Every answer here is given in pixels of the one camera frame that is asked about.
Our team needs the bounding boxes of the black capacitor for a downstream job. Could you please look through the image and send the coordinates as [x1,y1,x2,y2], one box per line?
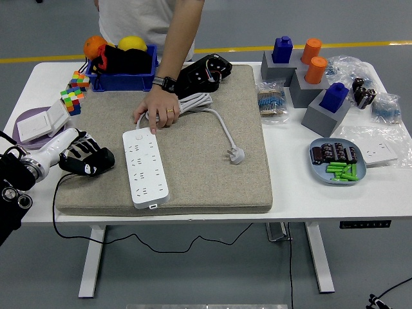
[363,88,377,109]
[353,86,370,109]
[351,77,366,94]

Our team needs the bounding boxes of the grey power strip cord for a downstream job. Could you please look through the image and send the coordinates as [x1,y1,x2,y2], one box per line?
[135,92,246,165]

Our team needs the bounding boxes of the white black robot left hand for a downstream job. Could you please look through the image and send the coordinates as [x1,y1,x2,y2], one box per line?
[37,127,104,177]

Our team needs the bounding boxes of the white wall socket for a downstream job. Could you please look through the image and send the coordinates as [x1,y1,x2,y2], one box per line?
[360,138,399,167]

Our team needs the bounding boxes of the silver under-table bracket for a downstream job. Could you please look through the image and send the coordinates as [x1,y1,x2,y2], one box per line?
[265,221,293,242]

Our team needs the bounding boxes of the grey block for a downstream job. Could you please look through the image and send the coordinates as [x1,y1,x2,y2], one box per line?
[301,89,352,138]
[259,50,306,87]
[288,68,331,109]

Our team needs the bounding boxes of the yellow lemon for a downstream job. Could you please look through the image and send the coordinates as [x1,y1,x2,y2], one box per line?
[117,35,148,52]

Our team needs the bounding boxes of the white power strip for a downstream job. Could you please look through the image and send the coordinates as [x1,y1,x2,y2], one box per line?
[122,127,171,210]

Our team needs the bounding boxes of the black wristwatch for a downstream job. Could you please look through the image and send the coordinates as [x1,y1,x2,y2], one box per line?
[152,75,177,94]

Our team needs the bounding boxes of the blue peg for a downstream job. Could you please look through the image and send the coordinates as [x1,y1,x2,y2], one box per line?
[319,82,350,114]
[271,35,294,64]

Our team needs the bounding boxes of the grey-brown mat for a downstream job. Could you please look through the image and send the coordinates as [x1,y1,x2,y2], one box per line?
[54,64,274,217]

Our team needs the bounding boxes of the white wall switch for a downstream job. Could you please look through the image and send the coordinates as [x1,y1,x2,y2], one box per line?
[16,98,71,144]

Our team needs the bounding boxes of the orange cylinder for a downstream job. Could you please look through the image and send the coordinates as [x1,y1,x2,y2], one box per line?
[300,38,323,65]
[304,56,328,85]

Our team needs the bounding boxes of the thin black adapter cord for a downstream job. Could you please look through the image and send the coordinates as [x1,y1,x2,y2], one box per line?
[51,172,256,255]

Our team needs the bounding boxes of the blue plastic bin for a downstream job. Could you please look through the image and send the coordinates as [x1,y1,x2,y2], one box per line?
[85,44,160,93]

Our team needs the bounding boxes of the purple plate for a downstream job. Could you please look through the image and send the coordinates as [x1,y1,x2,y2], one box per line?
[12,106,70,151]

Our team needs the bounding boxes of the person's hand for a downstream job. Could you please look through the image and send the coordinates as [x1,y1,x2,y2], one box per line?
[133,84,181,135]

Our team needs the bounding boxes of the white table leg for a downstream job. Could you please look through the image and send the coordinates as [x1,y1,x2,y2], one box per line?
[304,221,335,294]
[78,225,107,299]

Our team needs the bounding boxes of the small colourful puzzle cube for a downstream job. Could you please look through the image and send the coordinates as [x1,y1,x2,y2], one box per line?
[70,70,91,92]

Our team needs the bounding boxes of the large clear plastic bag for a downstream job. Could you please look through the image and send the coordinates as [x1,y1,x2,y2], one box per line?
[324,54,379,97]

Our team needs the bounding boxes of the black floor cable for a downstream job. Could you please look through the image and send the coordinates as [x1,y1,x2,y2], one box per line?
[376,277,412,299]

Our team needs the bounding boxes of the black table control panel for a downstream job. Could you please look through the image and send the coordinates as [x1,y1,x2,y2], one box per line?
[339,220,392,230]

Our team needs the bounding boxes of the blue-grey plate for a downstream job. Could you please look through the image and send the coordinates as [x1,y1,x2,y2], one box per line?
[308,137,368,187]

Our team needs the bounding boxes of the black drawstring bag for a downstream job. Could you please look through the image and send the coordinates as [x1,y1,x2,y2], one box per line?
[79,44,153,77]

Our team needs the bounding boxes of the clear bag around socket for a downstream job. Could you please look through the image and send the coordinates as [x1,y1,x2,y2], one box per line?
[341,124,412,169]

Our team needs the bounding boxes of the black electronic housing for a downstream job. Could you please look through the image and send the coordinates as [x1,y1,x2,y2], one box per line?
[175,53,233,100]

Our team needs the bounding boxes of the clear bag of resistors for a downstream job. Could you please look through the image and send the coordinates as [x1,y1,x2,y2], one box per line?
[255,79,290,126]

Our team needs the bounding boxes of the orange fruit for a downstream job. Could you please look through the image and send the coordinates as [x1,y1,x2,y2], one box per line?
[83,35,109,61]

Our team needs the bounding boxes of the large colourful puzzle cube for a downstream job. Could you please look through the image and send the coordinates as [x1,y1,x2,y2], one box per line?
[60,86,86,117]

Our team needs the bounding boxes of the black plug adapter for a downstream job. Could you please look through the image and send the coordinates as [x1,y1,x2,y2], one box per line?
[91,147,116,175]

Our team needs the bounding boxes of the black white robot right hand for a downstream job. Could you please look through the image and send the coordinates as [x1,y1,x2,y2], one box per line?
[365,293,387,309]

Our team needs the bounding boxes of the black hanging cable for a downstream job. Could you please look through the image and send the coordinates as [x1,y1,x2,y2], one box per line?
[286,221,295,309]

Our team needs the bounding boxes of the small bag of blue parts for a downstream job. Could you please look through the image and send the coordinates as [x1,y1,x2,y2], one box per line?
[370,92,403,125]

